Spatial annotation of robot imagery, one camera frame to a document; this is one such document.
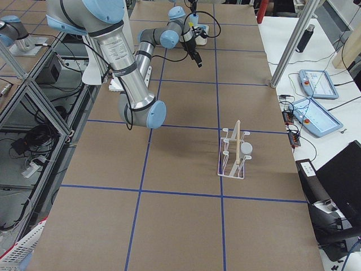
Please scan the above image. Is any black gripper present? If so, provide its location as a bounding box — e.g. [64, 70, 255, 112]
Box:
[180, 27, 202, 68]

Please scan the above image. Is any white translucent cup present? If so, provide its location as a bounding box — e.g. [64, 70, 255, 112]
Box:
[240, 142, 253, 158]

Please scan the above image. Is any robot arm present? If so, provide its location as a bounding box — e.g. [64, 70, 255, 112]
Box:
[135, 6, 208, 84]
[46, 0, 166, 129]

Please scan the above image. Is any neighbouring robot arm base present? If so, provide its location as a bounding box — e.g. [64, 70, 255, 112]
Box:
[1, 15, 47, 57]

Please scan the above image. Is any cream tray with bear drawing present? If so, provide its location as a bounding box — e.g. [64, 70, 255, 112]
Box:
[195, 25, 209, 46]

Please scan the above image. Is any black water bottle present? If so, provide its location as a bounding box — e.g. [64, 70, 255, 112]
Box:
[296, 24, 315, 53]

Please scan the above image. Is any far blue teach pendant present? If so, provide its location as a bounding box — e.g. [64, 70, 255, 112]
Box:
[299, 69, 339, 100]

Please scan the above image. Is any blue teach pendant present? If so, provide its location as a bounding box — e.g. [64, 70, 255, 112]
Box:
[291, 97, 344, 138]
[299, 69, 339, 100]

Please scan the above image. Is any near blue teach pendant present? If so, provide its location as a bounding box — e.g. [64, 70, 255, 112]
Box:
[291, 97, 344, 138]

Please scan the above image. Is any white perforated basket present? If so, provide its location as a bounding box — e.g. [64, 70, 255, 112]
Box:
[1, 217, 47, 270]

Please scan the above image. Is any white wire cup rack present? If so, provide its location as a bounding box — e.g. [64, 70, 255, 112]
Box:
[217, 120, 252, 180]

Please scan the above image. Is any aluminium frame post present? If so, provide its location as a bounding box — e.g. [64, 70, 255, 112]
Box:
[270, 0, 325, 89]

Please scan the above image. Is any aluminium frame side structure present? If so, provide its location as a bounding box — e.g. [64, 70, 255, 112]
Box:
[1, 27, 99, 251]

